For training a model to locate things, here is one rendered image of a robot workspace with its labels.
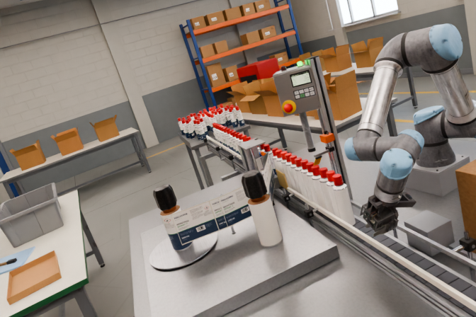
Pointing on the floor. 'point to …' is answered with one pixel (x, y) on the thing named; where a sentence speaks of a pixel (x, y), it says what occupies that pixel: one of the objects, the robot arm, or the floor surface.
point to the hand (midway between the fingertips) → (381, 229)
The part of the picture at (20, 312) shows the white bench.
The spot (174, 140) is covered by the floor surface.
